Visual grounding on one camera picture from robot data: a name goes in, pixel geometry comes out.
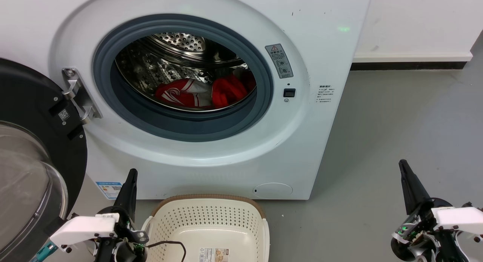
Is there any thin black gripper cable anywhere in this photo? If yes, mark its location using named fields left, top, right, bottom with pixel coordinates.
left=145, top=241, right=187, bottom=262

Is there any cream perforated laundry basket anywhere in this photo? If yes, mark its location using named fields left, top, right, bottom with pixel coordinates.
left=142, top=194, right=270, bottom=262

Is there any round white filter cap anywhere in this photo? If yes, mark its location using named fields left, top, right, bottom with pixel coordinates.
left=253, top=183, right=293, bottom=199

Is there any dark grey glass washer door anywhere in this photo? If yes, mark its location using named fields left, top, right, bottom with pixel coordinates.
left=0, top=58, right=88, bottom=262

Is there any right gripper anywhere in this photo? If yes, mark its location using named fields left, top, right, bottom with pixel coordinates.
left=391, top=159, right=470, bottom=262

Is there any blue energy label sticker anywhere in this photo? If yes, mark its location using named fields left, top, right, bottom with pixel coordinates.
left=95, top=181, right=123, bottom=200

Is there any plain red garment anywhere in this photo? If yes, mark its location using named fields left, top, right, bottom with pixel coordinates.
left=211, top=70, right=256, bottom=107

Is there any grey rubber door gasket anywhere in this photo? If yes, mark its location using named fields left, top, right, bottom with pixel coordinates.
left=93, top=14, right=274, bottom=142

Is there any white front-load washing machine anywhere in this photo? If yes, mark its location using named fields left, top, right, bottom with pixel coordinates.
left=0, top=0, right=374, bottom=201

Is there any white wall baseboard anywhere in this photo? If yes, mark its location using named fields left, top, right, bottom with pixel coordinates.
left=353, top=53, right=473, bottom=63

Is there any red and white garment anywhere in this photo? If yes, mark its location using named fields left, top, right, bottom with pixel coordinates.
left=155, top=78, right=214, bottom=109

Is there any grey warning label sticker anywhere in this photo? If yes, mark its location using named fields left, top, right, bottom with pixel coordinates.
left=265, top=43, right=294, bottom=79

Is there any silver door hinge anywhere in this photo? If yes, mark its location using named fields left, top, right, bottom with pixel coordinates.
left=62, top=68, right=102, bottom=125

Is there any printed product label sticker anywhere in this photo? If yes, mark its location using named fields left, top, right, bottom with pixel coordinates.
left=199, top=248, right=230, bottom=262

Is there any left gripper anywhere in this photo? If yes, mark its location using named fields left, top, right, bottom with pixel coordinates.
left=92, top=169, right=149, bottom=262

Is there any stainless steel washing machine drum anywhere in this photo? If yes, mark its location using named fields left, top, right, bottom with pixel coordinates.
left=114, top=32, right=257, bottom=112

